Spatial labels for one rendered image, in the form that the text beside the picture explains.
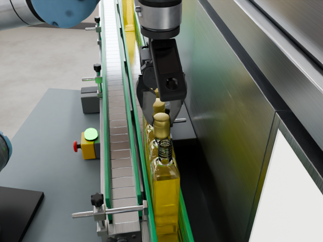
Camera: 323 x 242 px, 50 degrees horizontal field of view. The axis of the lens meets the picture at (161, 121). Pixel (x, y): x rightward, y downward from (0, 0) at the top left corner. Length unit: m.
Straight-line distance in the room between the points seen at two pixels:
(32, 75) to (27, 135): 2.03
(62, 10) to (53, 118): 1.02
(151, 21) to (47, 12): 0.19
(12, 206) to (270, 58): 0.87
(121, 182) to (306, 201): 0.62
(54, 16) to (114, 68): 1.03
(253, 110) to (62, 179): 0.79
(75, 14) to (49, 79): 2.83
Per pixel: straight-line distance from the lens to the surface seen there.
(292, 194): 0.48
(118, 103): 1.27
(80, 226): 1.06
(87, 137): 1.19
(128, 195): 0.94
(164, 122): 0.71
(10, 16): 0.54
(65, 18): 0.48
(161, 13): 0.60
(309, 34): 0.47
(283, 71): 0.48
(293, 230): 0.50
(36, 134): 1.40
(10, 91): 3.23
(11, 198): 1.16
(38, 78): 3.34
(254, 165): 0.58
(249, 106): 0.57
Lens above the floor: 1.59
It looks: 37 degrees down
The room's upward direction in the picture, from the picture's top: straight up
